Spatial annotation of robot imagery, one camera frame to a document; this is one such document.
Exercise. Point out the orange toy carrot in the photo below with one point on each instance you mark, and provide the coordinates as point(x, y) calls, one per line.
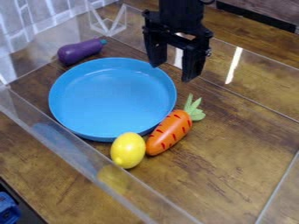
point(174, 127)

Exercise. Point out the purple toy eggplant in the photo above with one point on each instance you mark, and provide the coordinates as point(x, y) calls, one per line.
point(75, 52)

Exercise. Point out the yellow toy lemon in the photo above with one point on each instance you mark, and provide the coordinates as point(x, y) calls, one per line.
point(129, 150)

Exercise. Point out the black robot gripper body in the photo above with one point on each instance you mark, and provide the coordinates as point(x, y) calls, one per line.
point(178, 21)

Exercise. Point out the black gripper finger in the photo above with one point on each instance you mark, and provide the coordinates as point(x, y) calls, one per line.
point(193, 62)
point(155, 46)

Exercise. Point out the blue object at corner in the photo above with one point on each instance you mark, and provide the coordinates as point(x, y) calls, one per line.
point(10, 211)

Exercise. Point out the clear acrylic enclosure wall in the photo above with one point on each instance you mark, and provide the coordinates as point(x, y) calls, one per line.
point(230, 174)

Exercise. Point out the blue round plate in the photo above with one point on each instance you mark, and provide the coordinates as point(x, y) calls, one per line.
point(110, 96)

